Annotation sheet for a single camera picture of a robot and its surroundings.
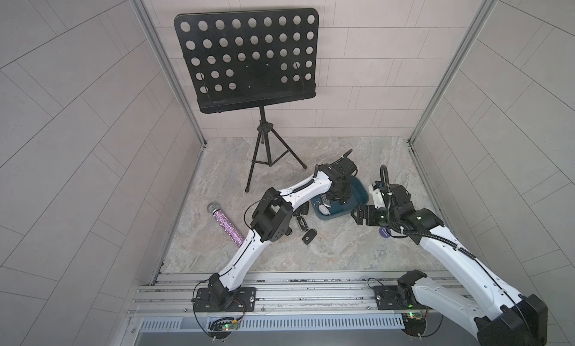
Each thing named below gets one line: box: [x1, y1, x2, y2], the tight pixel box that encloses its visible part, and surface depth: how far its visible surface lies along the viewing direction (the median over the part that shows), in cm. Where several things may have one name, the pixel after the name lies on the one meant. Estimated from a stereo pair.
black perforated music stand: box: [174, 8, 319, 191], surface depth 64 cm
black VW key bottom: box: [301, 228, 318, 245], surface depth 86 cm
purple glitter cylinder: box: [207, 202, 245, 248], surface depth 88 cm
